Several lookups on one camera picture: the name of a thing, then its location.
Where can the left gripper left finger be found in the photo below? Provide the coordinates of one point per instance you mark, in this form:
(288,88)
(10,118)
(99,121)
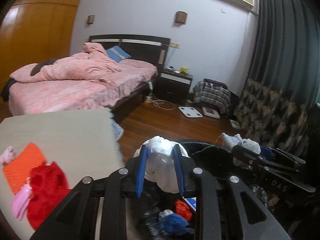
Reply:
(136,167)

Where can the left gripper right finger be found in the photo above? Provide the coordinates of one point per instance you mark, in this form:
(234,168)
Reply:
(183,168)

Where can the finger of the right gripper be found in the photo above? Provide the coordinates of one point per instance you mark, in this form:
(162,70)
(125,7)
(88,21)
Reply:
(266,153)
(245,157)

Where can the white bag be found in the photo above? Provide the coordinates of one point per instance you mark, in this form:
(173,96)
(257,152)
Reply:
(160,163)

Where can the grey sock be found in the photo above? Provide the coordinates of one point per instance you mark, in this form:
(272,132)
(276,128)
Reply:
(229,142)

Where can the white blue medicine box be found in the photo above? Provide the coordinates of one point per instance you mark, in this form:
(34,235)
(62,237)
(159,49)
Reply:
(191,202)

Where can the blue plastic bag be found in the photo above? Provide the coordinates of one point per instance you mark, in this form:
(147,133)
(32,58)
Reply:
(175,224)

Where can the red cloth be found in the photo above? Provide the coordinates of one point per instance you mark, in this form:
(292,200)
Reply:
(49,186)

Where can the orange foam net sleeve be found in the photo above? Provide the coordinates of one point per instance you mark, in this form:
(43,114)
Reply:
(17,172)

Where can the black trash bin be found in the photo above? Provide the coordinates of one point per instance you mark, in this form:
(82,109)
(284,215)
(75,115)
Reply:
(226,208)

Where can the patterned armchair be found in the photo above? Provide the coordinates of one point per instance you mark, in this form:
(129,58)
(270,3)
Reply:
(272,119)

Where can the white bathroom scale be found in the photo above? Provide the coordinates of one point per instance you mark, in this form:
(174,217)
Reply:
(190,112)

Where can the plaid bag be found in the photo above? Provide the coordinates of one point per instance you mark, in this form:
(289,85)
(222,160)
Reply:
(214,93)

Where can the black white nightstand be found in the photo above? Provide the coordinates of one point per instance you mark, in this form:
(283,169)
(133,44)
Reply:
(172,86)

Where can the pink bed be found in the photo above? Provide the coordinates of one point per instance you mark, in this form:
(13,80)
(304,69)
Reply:
(62,95)

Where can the yellow plush toy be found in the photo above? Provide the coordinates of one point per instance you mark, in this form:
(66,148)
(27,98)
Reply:
(184,70)

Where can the dark green curtain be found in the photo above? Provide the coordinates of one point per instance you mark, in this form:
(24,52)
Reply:
(286,52)

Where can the pink duvet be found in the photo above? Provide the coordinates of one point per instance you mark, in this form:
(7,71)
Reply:
(92,64)

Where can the blue pillow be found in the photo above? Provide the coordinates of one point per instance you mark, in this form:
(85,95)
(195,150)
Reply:
(117,54)

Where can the dark wooden headboard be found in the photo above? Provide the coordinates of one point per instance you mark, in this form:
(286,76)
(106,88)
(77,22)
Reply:
(151,49)

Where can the pink rolled sock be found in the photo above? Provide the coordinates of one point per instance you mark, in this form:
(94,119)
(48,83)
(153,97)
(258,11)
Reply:
(8,156)

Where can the brown cushion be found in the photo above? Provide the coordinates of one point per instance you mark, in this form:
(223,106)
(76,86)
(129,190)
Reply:
(38,67)

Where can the black clothes on bed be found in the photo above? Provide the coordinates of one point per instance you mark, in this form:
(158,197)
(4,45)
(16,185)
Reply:
(6,89)

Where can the wooden wardrobe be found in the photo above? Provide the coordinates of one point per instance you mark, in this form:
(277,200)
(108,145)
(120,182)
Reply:
(34,31)

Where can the right wall lamp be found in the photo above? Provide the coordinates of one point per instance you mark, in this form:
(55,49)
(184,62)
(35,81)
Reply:
(180,18)

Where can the wall lamp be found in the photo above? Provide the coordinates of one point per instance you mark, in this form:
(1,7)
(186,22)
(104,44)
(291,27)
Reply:
(180,18)
(90,19)

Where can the left wall lamp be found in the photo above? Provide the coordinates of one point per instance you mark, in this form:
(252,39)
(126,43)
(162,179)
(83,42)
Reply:
(90,19)

